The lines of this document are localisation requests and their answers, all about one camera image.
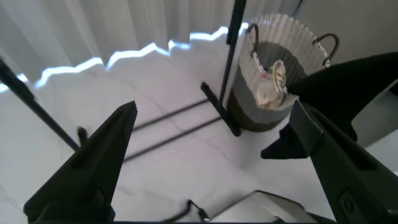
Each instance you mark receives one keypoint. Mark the black clothes rack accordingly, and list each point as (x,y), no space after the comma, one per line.
(228,62)

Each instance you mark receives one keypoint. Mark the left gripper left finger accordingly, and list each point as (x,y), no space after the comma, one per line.
(90,174)

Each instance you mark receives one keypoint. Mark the cream printed garment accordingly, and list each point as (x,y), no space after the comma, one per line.
(270,93)

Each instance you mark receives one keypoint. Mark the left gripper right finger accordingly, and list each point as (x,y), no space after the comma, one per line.
(351,180)

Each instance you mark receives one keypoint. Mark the black short-sleeved shirt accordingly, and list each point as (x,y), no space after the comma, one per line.
(342,84)

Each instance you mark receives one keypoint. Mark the white laundry basket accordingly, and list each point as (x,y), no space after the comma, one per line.
(280,34)

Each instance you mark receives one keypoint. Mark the white curtain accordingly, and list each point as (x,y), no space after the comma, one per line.
(93,25)

